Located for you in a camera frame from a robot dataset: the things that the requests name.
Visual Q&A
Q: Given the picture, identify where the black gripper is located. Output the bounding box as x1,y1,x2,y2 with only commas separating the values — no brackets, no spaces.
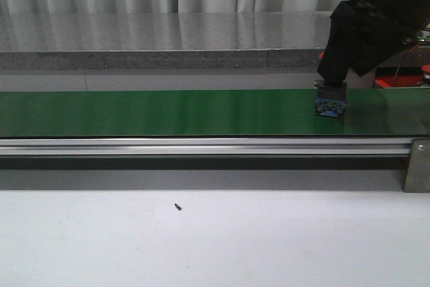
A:
317,0,429,82

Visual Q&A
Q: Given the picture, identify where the red bin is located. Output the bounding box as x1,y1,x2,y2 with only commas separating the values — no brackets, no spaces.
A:
374,67,429,89

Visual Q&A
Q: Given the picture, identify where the green circuit board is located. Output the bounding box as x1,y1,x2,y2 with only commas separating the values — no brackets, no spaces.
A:
417,28,430,42

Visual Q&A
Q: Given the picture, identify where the grey stone counter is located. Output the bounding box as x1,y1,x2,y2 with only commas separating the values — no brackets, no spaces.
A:
1,12,330,71

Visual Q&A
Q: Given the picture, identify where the green conveyor belt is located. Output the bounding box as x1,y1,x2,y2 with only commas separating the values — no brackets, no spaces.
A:
1,88,429,138

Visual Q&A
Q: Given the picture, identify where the red wire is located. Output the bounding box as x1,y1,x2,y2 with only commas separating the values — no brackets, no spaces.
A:
393,42,421,89

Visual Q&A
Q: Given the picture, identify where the metal conveyor support bracket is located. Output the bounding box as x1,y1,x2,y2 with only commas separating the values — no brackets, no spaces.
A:
403,138,430,193

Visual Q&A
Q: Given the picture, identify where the aluminium conveyor side rail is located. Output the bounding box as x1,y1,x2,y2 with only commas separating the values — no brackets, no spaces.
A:
1,137,413,156

